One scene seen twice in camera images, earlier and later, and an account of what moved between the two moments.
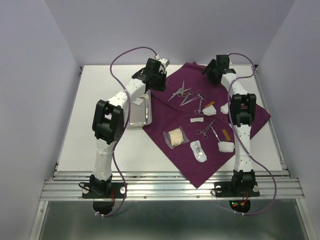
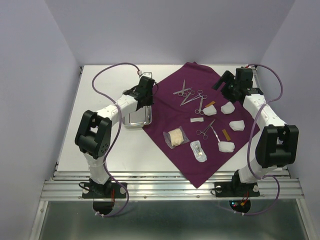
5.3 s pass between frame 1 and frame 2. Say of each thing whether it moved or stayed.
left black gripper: moved
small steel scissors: stayed
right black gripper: moved
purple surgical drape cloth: stayed
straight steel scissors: stayed
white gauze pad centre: stayed
